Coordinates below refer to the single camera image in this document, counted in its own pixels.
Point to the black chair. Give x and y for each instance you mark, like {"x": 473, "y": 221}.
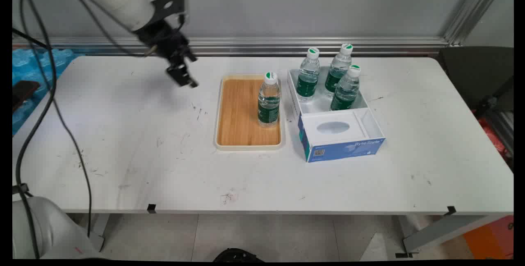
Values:
{"x": 475, "y": 73}

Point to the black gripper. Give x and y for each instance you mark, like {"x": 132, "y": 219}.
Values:
{"x": 162, "y": 38}

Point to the horizontal aluminium frame rail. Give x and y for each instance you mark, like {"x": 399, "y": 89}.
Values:
{"x": 287, "y": 45}

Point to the black tape piece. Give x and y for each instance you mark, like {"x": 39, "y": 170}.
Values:
{"x": 151, "y": 208}
{"x": 451, "y": 210}

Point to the grey table leg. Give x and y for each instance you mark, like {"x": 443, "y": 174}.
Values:
{"x": 443, "y": 231}
{"x": 98, "y": 231}

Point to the dark red object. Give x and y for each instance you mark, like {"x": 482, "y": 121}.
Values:
{"x": 24, "y": 91}

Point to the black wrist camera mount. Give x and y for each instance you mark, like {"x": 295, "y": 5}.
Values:
{"x": 169, "y": 5}

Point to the clear water bottle green label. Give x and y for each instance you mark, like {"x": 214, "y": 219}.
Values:
{"x": 338, "y": 71}
{"x": 308, "y": 78}
{"x": 269, "y": 104}
{"x": 346, "y": 91}

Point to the wooden tray with cream rim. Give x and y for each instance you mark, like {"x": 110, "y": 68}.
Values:
{"x": 240, "y": 114}

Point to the upright aluminium frame post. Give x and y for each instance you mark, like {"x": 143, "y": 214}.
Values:
{"x": 475, "y": 9}

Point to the red patterned bag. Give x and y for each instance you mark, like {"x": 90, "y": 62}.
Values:
{"x": 494, "y": 134}

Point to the blue shrink-wrapped bottle pack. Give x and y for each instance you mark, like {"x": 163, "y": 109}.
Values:
{"x": 28, "y": 69}

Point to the orange box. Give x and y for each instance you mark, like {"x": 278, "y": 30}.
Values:
{"x": 492, "y": 237}

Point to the black round object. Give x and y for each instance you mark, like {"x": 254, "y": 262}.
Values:
{"x": 238, "y": 255}

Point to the white and blue cardboard box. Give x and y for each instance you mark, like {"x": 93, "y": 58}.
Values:
{"x": 340, "y": 132}

